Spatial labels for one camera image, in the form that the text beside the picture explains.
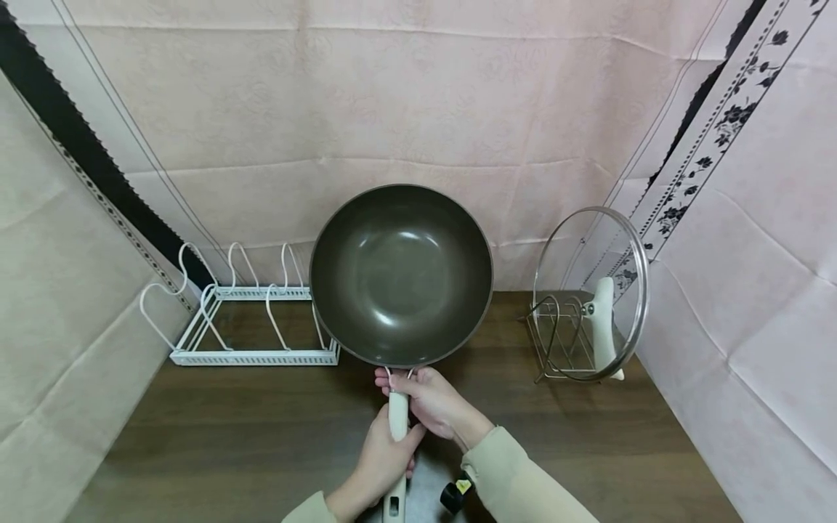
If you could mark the person's right hand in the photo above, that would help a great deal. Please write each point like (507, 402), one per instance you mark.
(438, 407)

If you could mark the person's left hand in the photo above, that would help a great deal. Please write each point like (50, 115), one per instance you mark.
(376, 457)

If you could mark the person's left thumb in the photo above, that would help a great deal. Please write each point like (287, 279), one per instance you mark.
(416, 434)

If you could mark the person's right fingers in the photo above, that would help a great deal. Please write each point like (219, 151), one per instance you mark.
(383, 380)

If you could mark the person's left fingers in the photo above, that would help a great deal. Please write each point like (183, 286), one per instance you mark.
(411, 466)

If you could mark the person's right forearm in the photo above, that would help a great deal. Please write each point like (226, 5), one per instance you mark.
(516, 487)

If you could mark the person's left forearm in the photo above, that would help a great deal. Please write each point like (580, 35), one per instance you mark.
(314, 511)

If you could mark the black wrist band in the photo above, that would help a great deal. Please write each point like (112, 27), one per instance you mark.
(452, 495)

